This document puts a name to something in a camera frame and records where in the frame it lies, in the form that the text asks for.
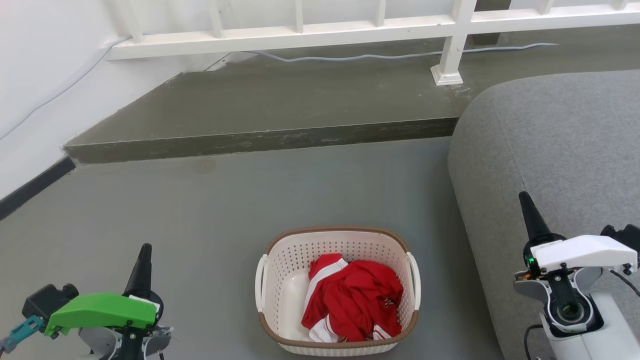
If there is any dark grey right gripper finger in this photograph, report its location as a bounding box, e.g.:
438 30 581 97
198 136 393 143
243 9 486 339
518 191 551 246

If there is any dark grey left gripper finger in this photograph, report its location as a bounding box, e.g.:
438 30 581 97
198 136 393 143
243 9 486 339
124 243 153 296

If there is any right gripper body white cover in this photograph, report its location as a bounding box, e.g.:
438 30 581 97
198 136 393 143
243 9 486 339
514 232 640 336

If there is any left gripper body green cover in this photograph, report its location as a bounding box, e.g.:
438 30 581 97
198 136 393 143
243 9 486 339
44 287 173 360

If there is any cream perforated laundry basket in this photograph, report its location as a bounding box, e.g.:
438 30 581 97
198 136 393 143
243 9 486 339
254 226 421 357

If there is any grey fabric sofa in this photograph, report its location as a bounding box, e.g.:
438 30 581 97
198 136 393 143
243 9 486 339
447 70 640 360

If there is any black baseboard strip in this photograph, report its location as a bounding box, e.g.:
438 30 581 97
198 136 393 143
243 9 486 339
0 156 77 221

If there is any red and white garment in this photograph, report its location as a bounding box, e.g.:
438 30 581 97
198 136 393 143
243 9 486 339
301 253 404 344

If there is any raised grey concrete step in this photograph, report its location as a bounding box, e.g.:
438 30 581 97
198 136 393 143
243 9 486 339
62 24 640 165

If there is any white wooden railing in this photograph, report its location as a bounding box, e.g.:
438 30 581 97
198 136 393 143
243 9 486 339
104 0 640 86

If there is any teal cable connector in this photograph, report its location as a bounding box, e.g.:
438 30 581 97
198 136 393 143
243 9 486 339
0 315 44 354

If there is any thin white wall cable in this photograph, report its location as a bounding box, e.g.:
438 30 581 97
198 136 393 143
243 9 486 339
0 36 128 141

